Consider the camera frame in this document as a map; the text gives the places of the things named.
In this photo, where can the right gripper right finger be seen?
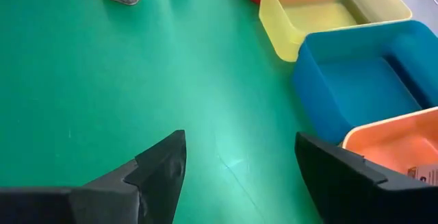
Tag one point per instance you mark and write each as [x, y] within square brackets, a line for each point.
[335, 183]

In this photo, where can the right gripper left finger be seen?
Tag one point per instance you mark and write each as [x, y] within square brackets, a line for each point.
[161, 169]

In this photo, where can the orange plastic bin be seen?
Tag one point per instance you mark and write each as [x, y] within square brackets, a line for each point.
[393, 142]

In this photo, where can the blue plastic bin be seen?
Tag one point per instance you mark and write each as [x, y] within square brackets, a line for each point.
[359, 87]

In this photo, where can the yellow plastic bin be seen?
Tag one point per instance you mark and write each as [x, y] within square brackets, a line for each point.
[284, 32]

